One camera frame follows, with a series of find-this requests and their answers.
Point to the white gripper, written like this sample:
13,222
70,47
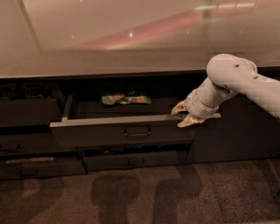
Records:
196,107

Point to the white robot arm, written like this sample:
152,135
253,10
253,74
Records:
228,75

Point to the grey cabinet door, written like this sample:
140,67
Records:
244,132

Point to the green snack bag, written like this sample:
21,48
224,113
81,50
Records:
123,99

